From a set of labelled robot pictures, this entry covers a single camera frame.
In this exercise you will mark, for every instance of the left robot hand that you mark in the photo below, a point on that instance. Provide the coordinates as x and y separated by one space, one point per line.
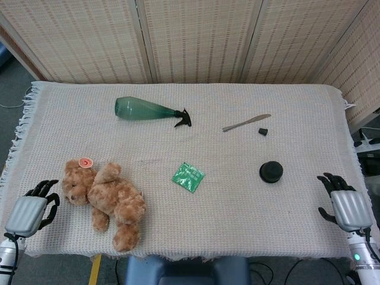
26 213

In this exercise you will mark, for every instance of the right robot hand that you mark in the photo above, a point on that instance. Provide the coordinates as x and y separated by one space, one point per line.
350 207

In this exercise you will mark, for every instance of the black round jar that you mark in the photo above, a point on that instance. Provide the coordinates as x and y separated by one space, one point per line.
270 170

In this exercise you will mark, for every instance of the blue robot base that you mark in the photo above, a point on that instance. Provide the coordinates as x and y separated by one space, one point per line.
187 270

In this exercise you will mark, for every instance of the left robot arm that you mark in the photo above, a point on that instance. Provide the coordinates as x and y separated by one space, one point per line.
7 252

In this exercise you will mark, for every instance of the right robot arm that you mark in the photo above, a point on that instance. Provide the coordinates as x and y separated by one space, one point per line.
363 255

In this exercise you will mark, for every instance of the black and white equipment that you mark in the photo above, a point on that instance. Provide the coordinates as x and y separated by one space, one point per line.
369 148

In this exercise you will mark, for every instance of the round orange bear tag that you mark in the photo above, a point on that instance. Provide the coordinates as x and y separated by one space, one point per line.
85 162

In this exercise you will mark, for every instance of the brown teddy bear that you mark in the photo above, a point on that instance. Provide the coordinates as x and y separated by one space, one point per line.
112 199

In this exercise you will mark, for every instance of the small black cap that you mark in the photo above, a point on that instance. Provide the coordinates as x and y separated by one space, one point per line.
262 131

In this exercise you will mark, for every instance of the grey table knife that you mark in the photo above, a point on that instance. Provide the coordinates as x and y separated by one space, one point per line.
246 122

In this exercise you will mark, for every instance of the beige woven tablecloth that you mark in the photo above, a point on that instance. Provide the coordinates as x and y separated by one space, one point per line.
207 219

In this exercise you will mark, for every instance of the green plastic spray bottle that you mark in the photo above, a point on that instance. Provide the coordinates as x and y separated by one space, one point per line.
139 110

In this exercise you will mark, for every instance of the green foil packet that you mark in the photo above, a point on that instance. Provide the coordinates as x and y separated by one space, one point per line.
188 177

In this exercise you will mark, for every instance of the beige woven folding screen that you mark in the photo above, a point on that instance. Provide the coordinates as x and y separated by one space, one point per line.
202 38

